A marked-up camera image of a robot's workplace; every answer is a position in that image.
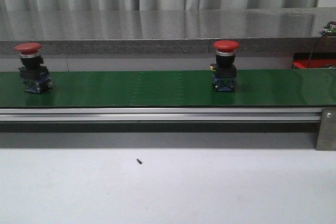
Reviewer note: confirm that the red bin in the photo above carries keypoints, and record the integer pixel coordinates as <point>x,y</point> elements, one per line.
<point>318,60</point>

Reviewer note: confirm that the grey stone counter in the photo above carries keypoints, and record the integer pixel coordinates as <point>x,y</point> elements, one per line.
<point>112,32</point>

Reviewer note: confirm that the aluminium conveyor side rail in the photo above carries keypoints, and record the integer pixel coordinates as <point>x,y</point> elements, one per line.
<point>160,114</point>

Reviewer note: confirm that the green conveyor belt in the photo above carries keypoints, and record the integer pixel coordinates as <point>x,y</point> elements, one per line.
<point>279,87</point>

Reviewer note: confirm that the green circuit board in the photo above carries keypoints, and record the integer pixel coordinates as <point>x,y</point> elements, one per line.
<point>329,28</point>

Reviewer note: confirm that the metal conveyor support bracket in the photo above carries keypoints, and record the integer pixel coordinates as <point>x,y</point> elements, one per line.
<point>326,137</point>

